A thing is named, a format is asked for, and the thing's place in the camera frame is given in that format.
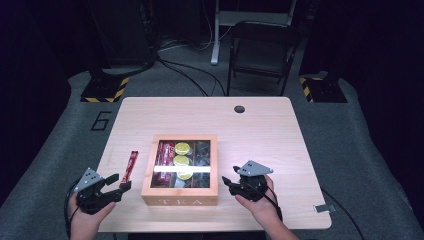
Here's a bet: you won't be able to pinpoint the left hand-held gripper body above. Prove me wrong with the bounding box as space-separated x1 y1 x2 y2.
73 167 116 215

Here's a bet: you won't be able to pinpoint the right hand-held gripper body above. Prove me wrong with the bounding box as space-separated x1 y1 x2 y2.
236 160 274 203

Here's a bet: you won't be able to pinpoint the red stick packet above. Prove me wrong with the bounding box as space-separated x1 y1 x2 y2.
119 150 140 188

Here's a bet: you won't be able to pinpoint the wooden tea box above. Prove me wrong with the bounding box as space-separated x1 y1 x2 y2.
140 134 219 207

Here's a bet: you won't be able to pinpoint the person's right hand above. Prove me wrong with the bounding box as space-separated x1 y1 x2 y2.
234 175 283 228

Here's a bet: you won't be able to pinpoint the person's left hand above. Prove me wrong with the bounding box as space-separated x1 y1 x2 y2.
68 194 117 234

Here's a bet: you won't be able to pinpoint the dark packets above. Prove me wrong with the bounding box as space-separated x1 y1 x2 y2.
189 140 212 189

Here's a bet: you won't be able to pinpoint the bundle of red sticks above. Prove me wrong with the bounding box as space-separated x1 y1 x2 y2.
151 140 176 188

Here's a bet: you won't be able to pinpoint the grey tape strip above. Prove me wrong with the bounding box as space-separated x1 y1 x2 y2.
313 203 337 214

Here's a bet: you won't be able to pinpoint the black stand with striped base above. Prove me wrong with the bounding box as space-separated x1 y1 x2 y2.
299 75 348 104
80 75 130 104

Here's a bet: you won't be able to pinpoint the black folding chair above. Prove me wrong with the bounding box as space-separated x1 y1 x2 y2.
227 20 301 97

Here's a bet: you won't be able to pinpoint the black cabinet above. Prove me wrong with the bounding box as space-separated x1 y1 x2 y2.
96 0 158 68

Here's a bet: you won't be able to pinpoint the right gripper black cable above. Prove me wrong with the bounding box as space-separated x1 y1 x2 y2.
253 184 284 223

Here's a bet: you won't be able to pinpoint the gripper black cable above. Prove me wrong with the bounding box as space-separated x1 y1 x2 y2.
63 179 82 240
253 184 284 223

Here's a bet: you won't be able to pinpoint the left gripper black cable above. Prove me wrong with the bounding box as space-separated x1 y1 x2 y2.
63 179 82 240

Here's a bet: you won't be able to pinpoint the black floor cable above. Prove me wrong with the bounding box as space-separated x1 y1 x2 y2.
157 59 210 98
320 188 366 240
156 56 228 97

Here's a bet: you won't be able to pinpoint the white desk frame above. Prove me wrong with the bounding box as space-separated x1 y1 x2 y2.
210 0 298 66

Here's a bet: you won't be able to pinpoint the white floor cables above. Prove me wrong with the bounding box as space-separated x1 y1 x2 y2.
159 19 231 53

